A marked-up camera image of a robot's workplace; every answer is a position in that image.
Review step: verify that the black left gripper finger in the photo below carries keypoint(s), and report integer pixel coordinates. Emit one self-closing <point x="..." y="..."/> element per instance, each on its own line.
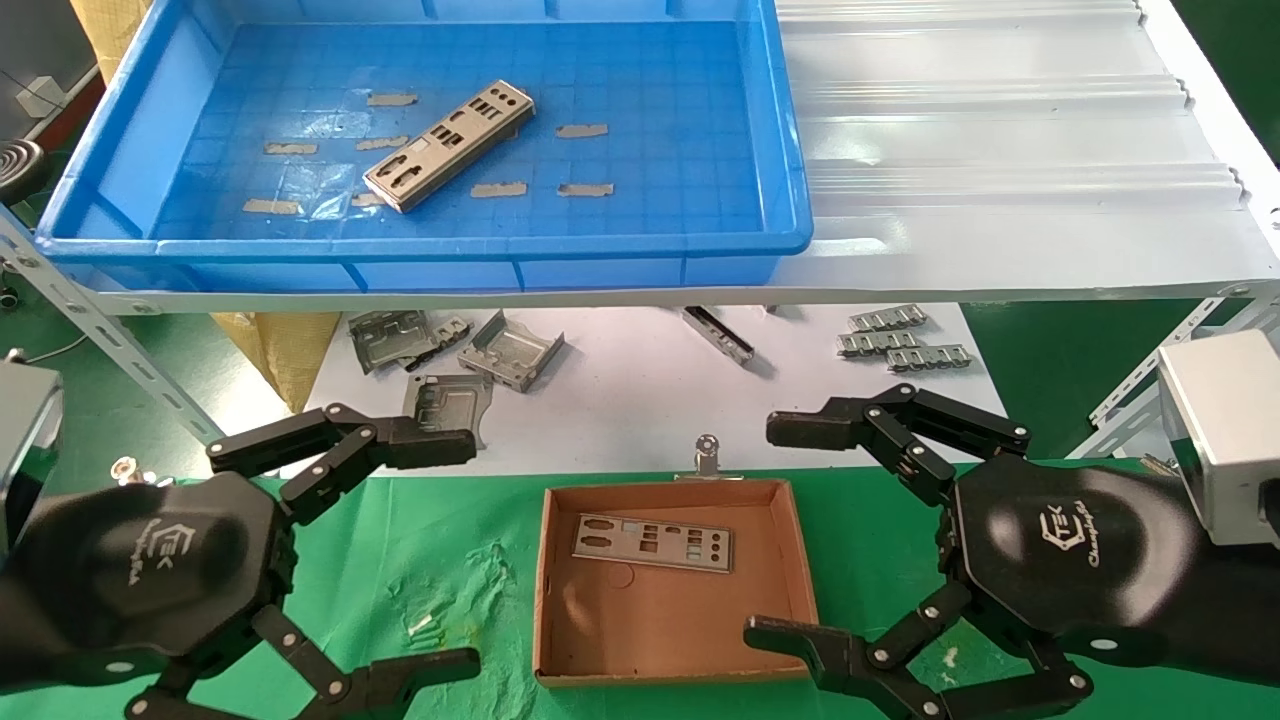
<point x="420" y="448"/>

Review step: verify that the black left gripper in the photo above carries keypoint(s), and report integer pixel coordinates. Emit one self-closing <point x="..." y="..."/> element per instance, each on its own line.
<point x="140" y="570"/>

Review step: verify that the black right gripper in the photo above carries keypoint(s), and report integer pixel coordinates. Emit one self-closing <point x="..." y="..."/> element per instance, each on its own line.
<point x="1080" y="560"/>

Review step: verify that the brown cardboard box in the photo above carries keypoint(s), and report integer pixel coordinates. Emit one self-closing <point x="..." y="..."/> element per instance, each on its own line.
<point x="660" y="620"/>

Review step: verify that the blue plastic tray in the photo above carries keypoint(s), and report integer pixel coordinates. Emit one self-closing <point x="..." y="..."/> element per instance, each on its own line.
<point x="660" y="100"/>

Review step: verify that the small white socket box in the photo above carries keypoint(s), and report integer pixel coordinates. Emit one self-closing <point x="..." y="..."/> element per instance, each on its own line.
<point x="42" y="95"/>

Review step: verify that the green table cloth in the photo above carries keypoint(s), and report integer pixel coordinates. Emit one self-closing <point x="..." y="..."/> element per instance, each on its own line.
<point x="450" y="540"/>

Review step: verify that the silver binder clip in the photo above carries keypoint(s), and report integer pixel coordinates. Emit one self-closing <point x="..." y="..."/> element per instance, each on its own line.
<point x="708" y="458"/>
<point x="1155" y="464"/>
<point x="135" y="470"/>

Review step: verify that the yellow woven sack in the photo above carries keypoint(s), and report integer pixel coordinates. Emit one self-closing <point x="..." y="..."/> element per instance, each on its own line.
<point x="280" y="350"/>
<point x="105" y="30"/>

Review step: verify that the small slotted metal piece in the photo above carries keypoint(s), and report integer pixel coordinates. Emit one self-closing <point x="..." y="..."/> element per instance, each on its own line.
<point x="930" y="358"/>
<point x="880" y="343"/>
<point x="888" y="318"/>

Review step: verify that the narrow slotted metal strip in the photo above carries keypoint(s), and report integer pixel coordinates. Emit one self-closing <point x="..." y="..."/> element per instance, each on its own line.
<point x="720" y="335"/>

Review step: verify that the grey tape strip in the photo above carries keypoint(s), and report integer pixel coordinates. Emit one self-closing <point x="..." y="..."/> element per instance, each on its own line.
<point x="382" y="143"/>
<point x="585" y="189"/>
<point x="581" y="130"/>
<point x="290" y="148"/>
<point x="498" y="189"/>
<point x="362" y="200"/>
<point x="271" y="206"/>
<point x="392" y="99"/>

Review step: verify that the white ribbed shelf board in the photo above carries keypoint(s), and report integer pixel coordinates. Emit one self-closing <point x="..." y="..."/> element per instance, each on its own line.
<point x="1000" y="150"/>

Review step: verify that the black ribbed round disc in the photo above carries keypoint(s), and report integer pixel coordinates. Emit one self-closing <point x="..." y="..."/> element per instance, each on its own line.
<point x="18" y="170"/>

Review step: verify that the grey stamped metal bracket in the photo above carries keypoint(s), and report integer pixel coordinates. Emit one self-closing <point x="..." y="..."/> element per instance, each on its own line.
<point x="450" y="400"/>
<point x="385" y="340"/>

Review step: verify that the small grey connector bracket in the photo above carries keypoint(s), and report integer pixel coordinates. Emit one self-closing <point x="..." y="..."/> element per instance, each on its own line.
<point x="452" y="330"/>

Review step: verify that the grey walled metal bracket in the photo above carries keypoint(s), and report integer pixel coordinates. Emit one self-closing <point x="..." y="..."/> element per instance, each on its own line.
<point x="515" y="355"/>

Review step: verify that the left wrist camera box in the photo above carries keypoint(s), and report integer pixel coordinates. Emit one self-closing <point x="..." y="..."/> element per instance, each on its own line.
<point x="25" y="450"/>

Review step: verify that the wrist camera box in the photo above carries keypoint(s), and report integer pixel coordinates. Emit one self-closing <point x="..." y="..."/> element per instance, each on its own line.
<point x="1225" y="430"/>
<point x="25" y="450"/>

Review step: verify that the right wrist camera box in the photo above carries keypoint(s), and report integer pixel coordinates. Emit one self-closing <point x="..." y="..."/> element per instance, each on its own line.
<point x="1225" y="430"/>

